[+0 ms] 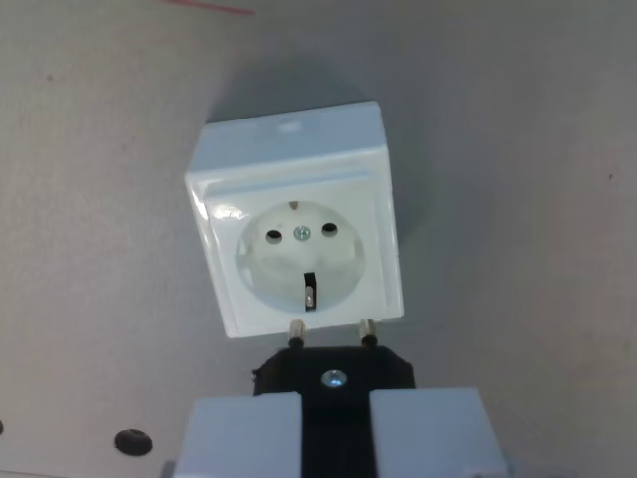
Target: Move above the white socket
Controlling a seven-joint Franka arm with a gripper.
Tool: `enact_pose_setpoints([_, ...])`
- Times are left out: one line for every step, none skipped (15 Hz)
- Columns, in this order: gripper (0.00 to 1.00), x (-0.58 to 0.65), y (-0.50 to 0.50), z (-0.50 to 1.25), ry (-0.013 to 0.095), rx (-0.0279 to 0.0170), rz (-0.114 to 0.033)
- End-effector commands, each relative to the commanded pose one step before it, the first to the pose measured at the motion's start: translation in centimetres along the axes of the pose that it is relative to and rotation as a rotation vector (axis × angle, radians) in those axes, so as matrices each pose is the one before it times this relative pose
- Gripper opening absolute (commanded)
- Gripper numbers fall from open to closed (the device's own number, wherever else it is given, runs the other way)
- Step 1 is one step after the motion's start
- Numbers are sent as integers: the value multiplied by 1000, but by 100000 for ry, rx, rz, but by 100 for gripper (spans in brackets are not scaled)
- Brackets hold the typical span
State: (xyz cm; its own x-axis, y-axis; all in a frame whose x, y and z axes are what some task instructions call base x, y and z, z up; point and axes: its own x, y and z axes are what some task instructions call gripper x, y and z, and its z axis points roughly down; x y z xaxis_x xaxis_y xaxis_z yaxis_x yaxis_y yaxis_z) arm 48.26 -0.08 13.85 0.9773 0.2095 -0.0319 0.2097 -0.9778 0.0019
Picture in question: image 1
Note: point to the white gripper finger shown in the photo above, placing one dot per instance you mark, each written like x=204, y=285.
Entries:
x=433, y=433
x=239, y=438

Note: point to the black plug with metal pins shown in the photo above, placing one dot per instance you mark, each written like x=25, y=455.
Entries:
x=334, y=408

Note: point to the white wall socket box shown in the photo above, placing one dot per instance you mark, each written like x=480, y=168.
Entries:
x=298, y=209

